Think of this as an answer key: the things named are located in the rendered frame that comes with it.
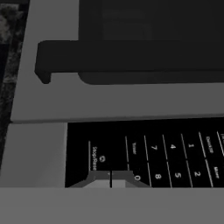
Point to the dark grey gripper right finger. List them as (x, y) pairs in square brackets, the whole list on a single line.
[(121, 178)]

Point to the grey microwave with black keypad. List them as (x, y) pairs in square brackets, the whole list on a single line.
[(35, 151)]

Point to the grey microwave door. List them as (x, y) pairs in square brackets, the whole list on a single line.
[(116, 100)]

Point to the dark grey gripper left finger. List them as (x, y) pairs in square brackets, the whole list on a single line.
[(99, 179)]

